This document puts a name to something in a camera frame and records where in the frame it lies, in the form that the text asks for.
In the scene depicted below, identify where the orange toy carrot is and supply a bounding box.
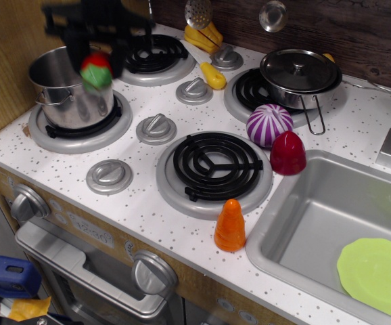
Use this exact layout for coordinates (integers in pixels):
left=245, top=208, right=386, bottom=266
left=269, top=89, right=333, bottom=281
left=214, top=199, right=246, bottom=252

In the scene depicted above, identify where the hanging steel skimmer spoon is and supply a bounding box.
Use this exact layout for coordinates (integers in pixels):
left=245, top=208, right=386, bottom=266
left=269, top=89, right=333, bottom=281
left=184, top=0, right=213, bottom=30

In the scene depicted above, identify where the grey toy sink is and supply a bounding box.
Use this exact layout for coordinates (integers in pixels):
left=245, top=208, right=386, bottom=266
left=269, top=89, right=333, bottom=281
left=246, top=150, right=391, bottom=324

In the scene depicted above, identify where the dark red toy fruit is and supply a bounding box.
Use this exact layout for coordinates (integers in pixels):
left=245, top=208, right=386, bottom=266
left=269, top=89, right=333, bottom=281
left=270, top=131, right=306, bottom=176

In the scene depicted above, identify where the red toy pepper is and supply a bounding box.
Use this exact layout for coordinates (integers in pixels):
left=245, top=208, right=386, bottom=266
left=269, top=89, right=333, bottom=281
left=80, top=51, right=113, bottom=92

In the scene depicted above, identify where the yellow cloth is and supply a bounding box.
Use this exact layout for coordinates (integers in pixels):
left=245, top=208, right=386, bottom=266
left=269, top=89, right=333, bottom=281
left=8, top=297, right=51, bottom=322

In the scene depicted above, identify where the steel pan with lid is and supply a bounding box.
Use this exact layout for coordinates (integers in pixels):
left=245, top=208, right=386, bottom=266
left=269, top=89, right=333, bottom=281
left=260, top=49, right=343, bottom=135

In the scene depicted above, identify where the yellow handled toy knife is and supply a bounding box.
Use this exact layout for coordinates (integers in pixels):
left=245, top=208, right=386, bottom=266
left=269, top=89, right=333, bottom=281
left=181, top=39, right=227, bottom=90

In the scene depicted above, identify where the yellow toy bell pepper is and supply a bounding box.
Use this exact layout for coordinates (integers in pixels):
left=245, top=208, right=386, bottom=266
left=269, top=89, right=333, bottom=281
left=184, top=22, right=223, bottom=54

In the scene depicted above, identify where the blue plastic clamp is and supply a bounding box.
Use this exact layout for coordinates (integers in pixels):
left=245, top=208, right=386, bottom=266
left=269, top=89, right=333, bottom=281
left=0, top=256, right=42, bottom=299

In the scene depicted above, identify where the front centre black burner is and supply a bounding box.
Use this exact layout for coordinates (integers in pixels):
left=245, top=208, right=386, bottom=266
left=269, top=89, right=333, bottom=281
left=156, top=131, right=273, bottom=220

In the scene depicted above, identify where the green plastic plate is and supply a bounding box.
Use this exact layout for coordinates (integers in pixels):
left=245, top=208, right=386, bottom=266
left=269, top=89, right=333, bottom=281
left=337, top=238, right=391, bottom=316

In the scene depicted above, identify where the hanging steel ladle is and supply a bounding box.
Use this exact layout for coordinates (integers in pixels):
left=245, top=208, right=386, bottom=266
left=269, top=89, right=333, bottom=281
left=258, top=1, right=288, bottom=33

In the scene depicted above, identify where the rear left black burner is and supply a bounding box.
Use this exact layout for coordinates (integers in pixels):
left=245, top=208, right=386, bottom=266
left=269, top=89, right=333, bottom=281
left=120, top=35, right=196, bottom=87

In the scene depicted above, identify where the right oven knob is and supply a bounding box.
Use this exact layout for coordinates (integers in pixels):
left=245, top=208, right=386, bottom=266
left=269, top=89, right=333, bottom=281
left=131, top=250, right=178, bottom=299

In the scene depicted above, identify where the purple striped toy onion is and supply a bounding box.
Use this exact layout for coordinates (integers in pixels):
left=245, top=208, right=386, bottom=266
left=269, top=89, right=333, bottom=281
left=246, top=104, right=294, bottom=148

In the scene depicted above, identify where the upper silver stove knob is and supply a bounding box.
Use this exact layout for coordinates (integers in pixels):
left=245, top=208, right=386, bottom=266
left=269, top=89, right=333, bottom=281
left=175, top=77, right=213, bottom=106

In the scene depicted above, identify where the silver oven door handle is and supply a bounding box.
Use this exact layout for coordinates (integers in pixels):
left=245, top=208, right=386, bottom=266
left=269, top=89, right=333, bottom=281
left=16, top=222, right=175, bottom=324

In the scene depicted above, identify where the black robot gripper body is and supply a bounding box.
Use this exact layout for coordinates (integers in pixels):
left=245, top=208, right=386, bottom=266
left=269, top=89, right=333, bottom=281
left=42, top=1, right=155, bottom=43

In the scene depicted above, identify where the middle silver stove knob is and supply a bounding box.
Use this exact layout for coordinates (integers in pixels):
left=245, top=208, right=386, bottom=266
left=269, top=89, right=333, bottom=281
left=136, top=114, right=177, bottom=146

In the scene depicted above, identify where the rear silver stove knob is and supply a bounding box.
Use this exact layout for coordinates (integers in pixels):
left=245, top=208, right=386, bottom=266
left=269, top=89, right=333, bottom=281
left=210, top=45, right=244, bottom=72

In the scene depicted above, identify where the front left burner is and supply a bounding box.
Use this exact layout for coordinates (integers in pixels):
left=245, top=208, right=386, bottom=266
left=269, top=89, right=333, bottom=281
left=28, top=90, right=133, bottom=154

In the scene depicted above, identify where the front silver stove knob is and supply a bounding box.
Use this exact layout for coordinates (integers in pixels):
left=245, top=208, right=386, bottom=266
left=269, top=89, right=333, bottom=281
left=86, top=159, right=133, bottom=195

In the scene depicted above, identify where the oven knob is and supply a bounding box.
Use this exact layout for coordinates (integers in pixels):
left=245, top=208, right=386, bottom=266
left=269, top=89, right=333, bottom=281
left=131, top=250, right=178, bottom=299
left=10, top=184, right=51, bottom=222

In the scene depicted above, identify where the left oven knob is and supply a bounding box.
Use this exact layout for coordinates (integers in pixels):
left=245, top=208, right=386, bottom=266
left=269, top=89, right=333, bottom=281
left=10, top=184, right=51, bottom=222

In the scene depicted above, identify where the tall steel pot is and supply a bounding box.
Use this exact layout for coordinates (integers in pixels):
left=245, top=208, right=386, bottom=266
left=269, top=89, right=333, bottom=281
left=28, top=46, right=114, bottom=129

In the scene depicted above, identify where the silver stove knob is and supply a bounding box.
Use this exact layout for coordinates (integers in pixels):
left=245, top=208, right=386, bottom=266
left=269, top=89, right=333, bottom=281
left=210, top=45, right=244, bottom=72
left=136, top=114, right=177, bottom=146
left=175, top=77, right=213, bottom=106
left=86, top=159, right=133, bottom=195

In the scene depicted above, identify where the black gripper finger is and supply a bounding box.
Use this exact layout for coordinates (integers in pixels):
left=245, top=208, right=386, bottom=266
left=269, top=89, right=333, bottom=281
left=110, top=32, right=130, bottom=79
left=63, top=29, right=91, bottom=72

